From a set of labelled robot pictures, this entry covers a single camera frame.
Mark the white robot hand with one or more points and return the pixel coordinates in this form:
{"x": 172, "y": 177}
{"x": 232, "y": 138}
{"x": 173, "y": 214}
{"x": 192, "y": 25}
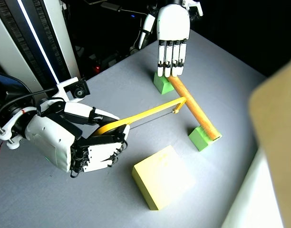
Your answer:
{"x": 172, "y": 23}
{"x": 50, "y": 140}

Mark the round wooden rod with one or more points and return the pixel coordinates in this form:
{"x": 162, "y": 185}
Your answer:
{"x": 195, "y": 109}

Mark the green wedge support block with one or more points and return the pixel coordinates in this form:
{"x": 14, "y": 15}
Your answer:
{"x": 200, "y": 140}
{"x": 162, "y": 85}

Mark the grey table cloth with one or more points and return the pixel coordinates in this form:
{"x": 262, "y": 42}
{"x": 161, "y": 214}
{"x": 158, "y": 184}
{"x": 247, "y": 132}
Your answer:
{"x": 112, "y": 71}

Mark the white and black robot column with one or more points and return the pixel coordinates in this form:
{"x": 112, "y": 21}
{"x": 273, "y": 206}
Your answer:
{"x": 52, "y": 35}

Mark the yellow wooden cube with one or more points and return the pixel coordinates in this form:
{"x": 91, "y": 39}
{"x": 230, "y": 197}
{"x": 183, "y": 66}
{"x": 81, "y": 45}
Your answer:
{"x": 162, "y": 178}

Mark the blurred tan board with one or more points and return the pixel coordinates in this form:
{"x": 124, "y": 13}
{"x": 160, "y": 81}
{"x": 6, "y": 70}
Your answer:
{"x": 276, "y": 118}

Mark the white backdrop sheet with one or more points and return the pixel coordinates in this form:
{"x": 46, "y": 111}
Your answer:
{"x": 252, "y": 202}

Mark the wrist camera on white bracket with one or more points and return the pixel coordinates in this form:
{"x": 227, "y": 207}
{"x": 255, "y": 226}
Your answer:
{"x": 77, "y": 90}

